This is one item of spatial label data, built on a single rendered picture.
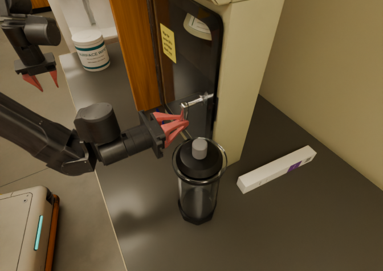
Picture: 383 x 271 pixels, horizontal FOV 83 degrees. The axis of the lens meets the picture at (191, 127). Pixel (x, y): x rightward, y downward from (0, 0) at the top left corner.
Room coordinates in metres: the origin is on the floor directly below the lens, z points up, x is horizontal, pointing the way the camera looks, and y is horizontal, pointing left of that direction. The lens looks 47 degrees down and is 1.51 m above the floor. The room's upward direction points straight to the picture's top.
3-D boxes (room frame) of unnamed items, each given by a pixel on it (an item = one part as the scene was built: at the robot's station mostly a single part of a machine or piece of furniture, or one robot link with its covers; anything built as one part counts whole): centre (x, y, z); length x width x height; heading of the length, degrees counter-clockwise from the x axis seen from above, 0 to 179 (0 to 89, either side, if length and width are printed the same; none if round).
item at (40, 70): (0.58, 0.45, 1.14); 0.07 x 0.07 x 0.09; 30
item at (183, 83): (0.48, 0.03, 1.19); 0.30 x 0.01 x 0.40; 30
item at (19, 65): (0.57, 0.46, 1.21); 0.10 x 0.07 x 0.07; 120
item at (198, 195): (0.25, -0.02, 1.06); 0.11 x 0.11 x 0.21
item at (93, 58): (0.97, 0.47, 1.02); 0.13 x 0.13 x 0.15
